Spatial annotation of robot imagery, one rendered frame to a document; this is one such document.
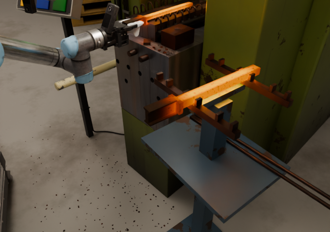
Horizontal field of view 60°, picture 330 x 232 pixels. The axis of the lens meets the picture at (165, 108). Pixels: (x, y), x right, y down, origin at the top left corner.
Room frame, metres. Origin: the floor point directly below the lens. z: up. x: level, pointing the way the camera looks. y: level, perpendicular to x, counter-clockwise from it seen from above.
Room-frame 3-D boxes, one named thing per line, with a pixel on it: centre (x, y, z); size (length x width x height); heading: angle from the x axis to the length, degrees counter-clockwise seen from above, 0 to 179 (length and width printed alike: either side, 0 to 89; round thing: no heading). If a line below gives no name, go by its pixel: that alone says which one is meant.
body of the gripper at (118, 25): (1.12, 0.22, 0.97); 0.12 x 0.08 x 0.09; 134
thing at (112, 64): (1.44, 0.42, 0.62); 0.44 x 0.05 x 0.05; 134
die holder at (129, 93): (1.37, -0.08, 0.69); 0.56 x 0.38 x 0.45; 134
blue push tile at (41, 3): (1.48, 0.61, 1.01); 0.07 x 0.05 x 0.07; 69
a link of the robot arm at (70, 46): (1.01, 0.33, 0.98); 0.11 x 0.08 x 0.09; 134
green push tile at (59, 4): (1.44, 0.52, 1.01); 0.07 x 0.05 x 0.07; 69
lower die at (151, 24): (1.40, -0.04, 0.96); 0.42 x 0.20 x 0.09; 134
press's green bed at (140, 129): (1.37, -0.08, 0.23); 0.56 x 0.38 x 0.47; 134
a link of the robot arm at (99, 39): (1.06, 0.27, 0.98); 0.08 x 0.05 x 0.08; 44
